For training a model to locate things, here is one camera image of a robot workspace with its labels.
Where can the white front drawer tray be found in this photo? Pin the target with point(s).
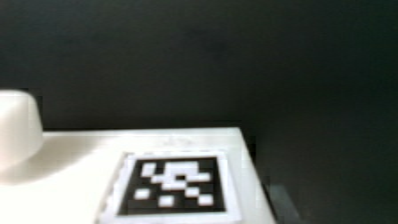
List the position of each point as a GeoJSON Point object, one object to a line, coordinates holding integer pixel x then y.
{"type": "Point", "coordinates": [123, 176]}

